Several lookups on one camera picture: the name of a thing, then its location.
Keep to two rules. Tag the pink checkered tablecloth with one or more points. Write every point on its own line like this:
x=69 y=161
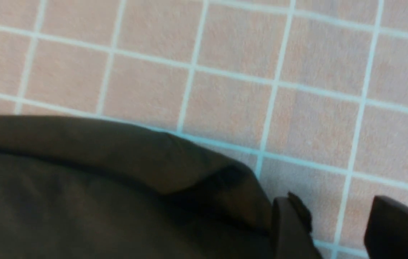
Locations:
x=312 y=95

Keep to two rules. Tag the dark gray long-sleeve shirt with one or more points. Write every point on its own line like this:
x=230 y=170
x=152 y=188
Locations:
x=80 y=188

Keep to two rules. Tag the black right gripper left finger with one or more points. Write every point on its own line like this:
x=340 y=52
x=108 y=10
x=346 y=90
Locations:
x=291 y=229

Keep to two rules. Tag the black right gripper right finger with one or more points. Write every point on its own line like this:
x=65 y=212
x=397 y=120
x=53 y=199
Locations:
x=386 y=235

